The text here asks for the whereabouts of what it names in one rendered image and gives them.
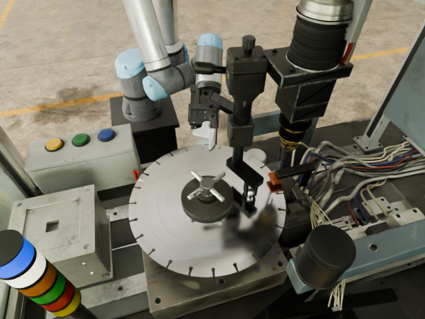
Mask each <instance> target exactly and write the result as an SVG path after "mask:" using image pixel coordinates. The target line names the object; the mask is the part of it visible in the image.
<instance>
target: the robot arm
mask: <svg viewBox="0 0 425 319"><path fill-rule="evenodd" d="M122 2H123V5H124V7H125V11H126V14H127V17H128V19H129V22H130V25H131V28H132V31H133V34H134V36H135V40H136V42H137V45H138V47H139V48H136V49H134V48H132V49H128V50H126V51H123V52H122V53H121V54H119V55H118V57H117V59H116V61H115V66H116V74H117V76H118V79H119V81H120V85H121V90H122V93H123V106H122V110H123V114H124V116H125V118H127V119H128V120H130V121H133V122H146V121H149V120H152V119H154V118H155V117H157V116H158V115H159V114H160V112H161V102H160V99H162V98H167V97H168V96H170V95H172V94H175V93H177V92H180V91H183V90H185V89H188V88H190V92H191V95H190V104H188V122H189V125H191V129H195V130H193V134H194V135H196V136H199V137H203V138H202V139H199V140H198V141H197V145H198V144H202V148H204V144H208V145H209V150H211V149H212V148H213V147H214V146H215V145H216V144H217V139H218V127H219V111H220V110H221V111H224V112H225V113H227V114H233V102H231V101H230V100H228V99H226V98H225V97H223V96H221V95H220V94H221V87H222V74H220V73H214V74H212V75H200V74H196V73H194V71H193V65H194V63H195V62H196V61H203V62H209V63H213V64H214V65H215V66H223V41H222V38H221V37H220V36H219V35H217V34H213V33H206V34H202V35H201V36H200V37H199V38H198V41H197V52H196V53H195V55H194V56H193V58H192V59H191V60H190V61H189V55H188V53H187V52H188V50H187V48H186V46H185V45H184V43H183V42H182V40H181V39H180V38H178V0H122Z"/></svg>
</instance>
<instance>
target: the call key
mask: <svg viewBox="0 0 425 319"><path fill-rule="evenodd" d="M61 145H62V142H61V140H60V139H57V138H55V139H51V140H49V141H47V142H46V147H47V149H48V150H55V149H57V148H59V147H60V146H61Z"/></svg>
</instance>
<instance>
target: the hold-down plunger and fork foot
mask: <svg viewBox="0 0 425 319"><path fill-rule="evenodd" d="M246 105H247V102H246V101H244V102H243V106H246ZM243 152H244V147H233V154H232V157H230V158H228V159H227V160H226V166H227V167H228V168H229V169H230V170H231V171H232V172H233V173H235V174H236V175H237V176H238V177H240V178H241V179H242V180H243V181H244V185H243V191H244V194H245V197H247V194H248V190H249V186H250V187H251V188H252V189H253V190H254V196H257V190H258V187H259V186H261V185H262V184H263V182H264V177H263V176H261V175H260V174H259V173H257V172H256V171H255V170H254V169H253V168H251V167H250V166H249V165H248V164H246V162H244V161H243Z"/></svg>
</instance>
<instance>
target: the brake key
mask: <svg viewBox="0 0 425 319"><path fill-rule="evenodd" d="M113 135H114V134H113V131H112V130H111V129H104V130H102V131H100V132H99V138H100V139H101V140H108V139H110V138H112V137H113Z"/></svg>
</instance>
